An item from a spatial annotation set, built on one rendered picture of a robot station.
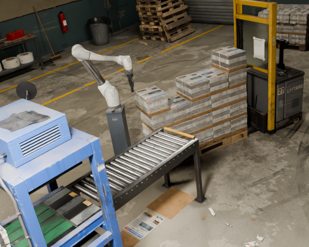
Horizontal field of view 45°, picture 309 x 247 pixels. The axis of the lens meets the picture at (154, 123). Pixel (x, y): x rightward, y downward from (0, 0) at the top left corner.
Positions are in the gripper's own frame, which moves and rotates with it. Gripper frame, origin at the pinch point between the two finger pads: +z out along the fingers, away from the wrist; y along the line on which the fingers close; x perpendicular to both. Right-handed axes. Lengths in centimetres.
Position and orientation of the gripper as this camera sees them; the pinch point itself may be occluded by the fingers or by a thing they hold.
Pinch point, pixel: (132, 89)
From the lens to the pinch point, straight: 450.7
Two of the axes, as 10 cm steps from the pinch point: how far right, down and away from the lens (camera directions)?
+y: -4.6, -3.5, 8.2
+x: -8.8, 3.1, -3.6
